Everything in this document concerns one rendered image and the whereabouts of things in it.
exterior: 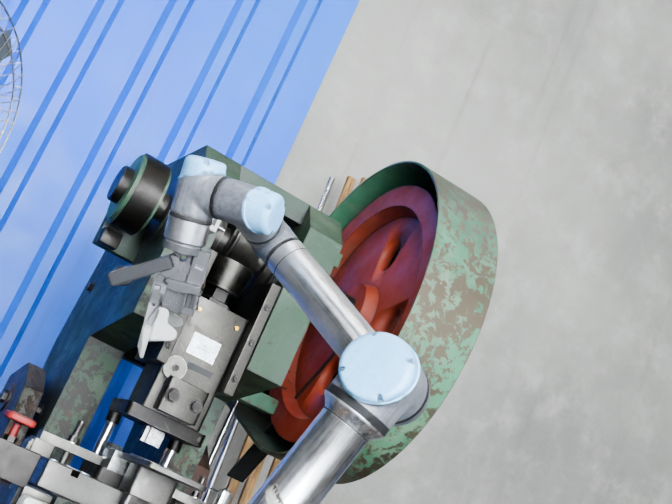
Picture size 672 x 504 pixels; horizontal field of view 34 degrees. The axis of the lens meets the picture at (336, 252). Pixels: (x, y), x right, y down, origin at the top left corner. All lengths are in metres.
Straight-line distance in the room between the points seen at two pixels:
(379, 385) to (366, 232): 1.38
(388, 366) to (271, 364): 0.93
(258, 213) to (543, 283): 2.82
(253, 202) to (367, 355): 0.35
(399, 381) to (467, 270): 0.89
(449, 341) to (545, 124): 2.31
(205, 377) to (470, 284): 0.64
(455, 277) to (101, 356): 0.88
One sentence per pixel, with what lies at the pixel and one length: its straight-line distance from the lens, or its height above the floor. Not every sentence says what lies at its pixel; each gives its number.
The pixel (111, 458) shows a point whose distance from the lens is 2.52.
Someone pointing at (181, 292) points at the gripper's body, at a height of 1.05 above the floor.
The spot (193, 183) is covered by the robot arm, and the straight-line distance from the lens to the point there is 1.88.
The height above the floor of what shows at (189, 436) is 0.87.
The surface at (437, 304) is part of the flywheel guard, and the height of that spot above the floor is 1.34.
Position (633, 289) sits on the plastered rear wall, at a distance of 4.83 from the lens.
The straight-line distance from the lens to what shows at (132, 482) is 2.40.
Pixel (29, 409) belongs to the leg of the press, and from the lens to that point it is 2.77.
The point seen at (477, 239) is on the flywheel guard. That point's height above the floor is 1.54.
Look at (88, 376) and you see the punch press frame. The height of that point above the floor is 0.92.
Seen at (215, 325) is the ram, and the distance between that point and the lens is 2.54.
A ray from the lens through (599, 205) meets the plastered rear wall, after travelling 4.75.
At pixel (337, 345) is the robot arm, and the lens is 1.85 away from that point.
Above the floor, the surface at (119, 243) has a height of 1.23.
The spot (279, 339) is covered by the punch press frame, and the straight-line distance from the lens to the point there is 2.55.
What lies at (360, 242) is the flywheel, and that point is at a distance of 2.99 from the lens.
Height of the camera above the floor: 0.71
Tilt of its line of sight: 15 degrees up
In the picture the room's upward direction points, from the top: 24 degrees clockwise
